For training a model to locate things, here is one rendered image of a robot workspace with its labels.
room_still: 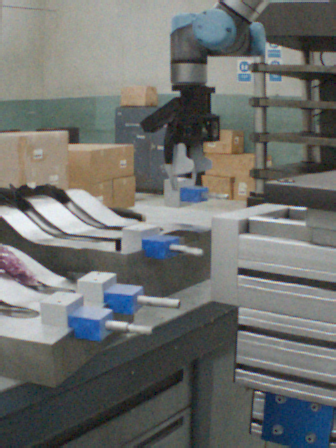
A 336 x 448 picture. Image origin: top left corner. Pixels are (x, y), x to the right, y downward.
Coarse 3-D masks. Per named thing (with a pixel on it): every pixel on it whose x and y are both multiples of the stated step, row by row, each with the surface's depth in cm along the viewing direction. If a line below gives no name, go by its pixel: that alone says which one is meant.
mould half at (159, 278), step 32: (0, 224) 112; (32, 224) 114; (64, 224) 118; (128, 224) 124; (160, 224) 122; (32, 256) 108; (64, 256) 104; (96, 256) 100; (128, 256) 97; (192, 256) 111; (160, 288) 104
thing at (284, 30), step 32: (288, 32) 473; (320, 32) 458; (256, 64) 497; (256, 96) 504; (320, 96) 600; (256, 128) 510; (320, 128) 606; (256, 160) 514; (320, 160) 612; (256, 192) 516
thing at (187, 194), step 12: (168, 180) 131; (180, 180) 131; (192, 180) 133; (168, 192) 131; (180, 192) 130; (192, 192) 129; (204, 192) 129; (168, 204) 132; (180, 204) 131; (192, 204) 134
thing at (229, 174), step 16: (208, 144) 790; (224, 144) 777; (240, 144) 789; (224, 160) 783; (240, 160) 771; (208, 176) 797; (224, 176) 788; (240, 176) 773; (208, 192) 800; (224, 192) 786; (240, 192) 776
